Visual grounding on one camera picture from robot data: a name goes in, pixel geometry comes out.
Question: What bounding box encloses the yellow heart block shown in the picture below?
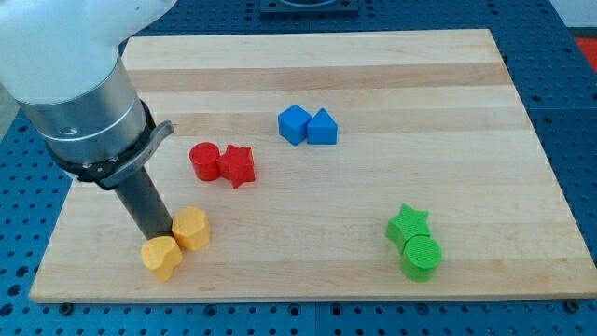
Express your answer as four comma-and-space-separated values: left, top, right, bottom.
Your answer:
141, 236, 183, 283

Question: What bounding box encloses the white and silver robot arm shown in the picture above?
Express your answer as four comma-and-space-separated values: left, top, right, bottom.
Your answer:
1, 0, 175, 182

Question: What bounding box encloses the green circle block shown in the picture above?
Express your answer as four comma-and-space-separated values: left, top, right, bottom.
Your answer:
400, 235, 442, 282

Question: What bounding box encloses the blue triangle block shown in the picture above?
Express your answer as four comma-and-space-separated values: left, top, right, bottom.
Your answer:
307, 108, 339, 145

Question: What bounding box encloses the blue cube block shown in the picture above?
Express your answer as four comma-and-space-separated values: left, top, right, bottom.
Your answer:
278, 105, 312, 146

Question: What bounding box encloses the red star block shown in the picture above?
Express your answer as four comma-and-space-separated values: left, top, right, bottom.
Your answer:
216, 144, 256, 189

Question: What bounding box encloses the wooden board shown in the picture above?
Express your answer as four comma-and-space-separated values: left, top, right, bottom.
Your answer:
30, 29, 596, 303

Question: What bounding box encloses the red cylinder block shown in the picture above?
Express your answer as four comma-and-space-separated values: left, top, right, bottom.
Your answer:
189, 142, 220, 181

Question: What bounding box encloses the yellow pentagon block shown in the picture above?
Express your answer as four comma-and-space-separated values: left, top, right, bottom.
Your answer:
172, 206, 211, 251

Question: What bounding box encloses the green star block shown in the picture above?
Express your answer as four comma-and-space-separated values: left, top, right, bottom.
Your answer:
385, 203, 431, 254

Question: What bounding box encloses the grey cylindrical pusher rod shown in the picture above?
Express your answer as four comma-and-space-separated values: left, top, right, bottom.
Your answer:
115, 167, 174, 240

